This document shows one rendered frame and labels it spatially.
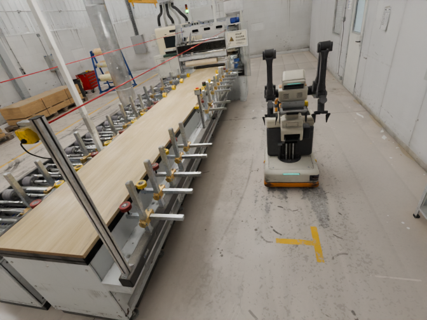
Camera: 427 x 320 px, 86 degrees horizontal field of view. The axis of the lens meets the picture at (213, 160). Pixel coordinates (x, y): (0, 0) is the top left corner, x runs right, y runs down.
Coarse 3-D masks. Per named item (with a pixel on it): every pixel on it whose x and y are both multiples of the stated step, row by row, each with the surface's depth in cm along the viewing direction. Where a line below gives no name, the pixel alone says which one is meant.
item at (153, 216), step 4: (128, 216) 164; (132, 216) 164; (136, 216) 163; (152, 216) 160; (156, 216) 160; (160, 216) 159; (164, 216) 158; (168, 216) 158; (172, 216) 157; (176, 216) 157; (180, 216) 156; (176, 220) 157; (180, 220) 156
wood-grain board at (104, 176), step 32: (192, 96) 373; (128, 128) 291; (160, 128) 275; (96, 160) 229; (128, 160) 218; (64, 192) 188; (96, 192) 181; (32, 224) 160; (64, 224) 154; (64, 256) 134
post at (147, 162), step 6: (144, 162) 162; (150, 162) 165; (150, 168) 165; (150, 174) 167; (150, 180) 170; (156, 180) 173; (156, 186) 173; (156, 192) 176; (162, 198) 182; (162, 204) 182
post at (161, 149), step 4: (160, 148) 184; (164, 148) 187; (160, 152) 186; (164, 152) 187; (164, 156) 187; (164, 160) 190; (164, 164) 192; (168, 164) 194; (168, 168) 194; (168, 172) 196; (172, 184) 202
